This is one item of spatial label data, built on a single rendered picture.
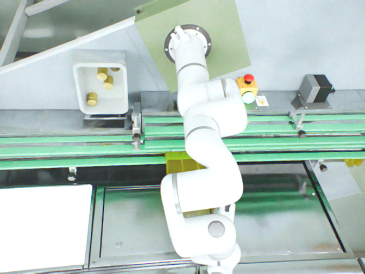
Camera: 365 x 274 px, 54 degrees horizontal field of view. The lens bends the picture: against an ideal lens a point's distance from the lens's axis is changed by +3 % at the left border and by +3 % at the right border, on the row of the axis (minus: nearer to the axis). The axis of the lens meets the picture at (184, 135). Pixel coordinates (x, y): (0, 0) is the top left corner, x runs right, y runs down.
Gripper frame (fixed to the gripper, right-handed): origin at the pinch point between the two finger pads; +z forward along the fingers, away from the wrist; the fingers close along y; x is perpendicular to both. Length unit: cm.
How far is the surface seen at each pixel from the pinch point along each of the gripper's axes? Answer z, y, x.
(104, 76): 21, 26, 50
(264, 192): 16.9, -15.7, -18.1
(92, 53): 24, 33, 54
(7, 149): 0, 3, 79
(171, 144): 13.8, 6.0, 23.0
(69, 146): 6, 3, 59
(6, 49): 40, 15, 96
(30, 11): 71, 15, 101
